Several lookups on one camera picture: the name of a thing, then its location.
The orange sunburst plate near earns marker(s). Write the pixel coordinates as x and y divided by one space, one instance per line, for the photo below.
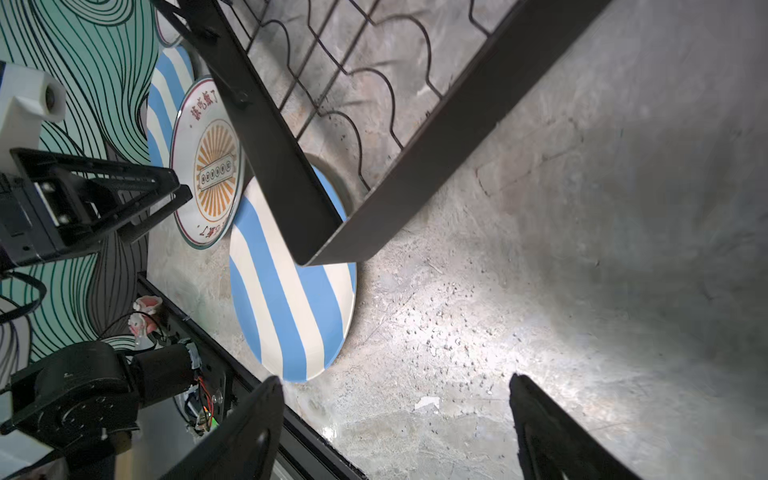
207 156

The black wire dish rack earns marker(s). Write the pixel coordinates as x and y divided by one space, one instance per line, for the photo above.
353 114

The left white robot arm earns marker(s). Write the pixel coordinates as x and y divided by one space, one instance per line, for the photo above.
83 400

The pink plush toy left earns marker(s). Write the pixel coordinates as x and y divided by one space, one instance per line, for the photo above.
144 318

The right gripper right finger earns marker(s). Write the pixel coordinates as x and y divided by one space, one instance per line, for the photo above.
551 444

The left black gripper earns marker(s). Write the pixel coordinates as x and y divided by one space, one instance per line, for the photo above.
63 206

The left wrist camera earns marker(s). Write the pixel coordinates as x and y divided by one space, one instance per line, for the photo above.
28 98

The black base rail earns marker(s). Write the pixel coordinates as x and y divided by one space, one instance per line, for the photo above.
303 453

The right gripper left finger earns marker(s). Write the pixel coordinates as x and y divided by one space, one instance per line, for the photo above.
245 445

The blue striped plate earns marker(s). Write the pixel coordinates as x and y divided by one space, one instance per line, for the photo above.
294 319
172 77

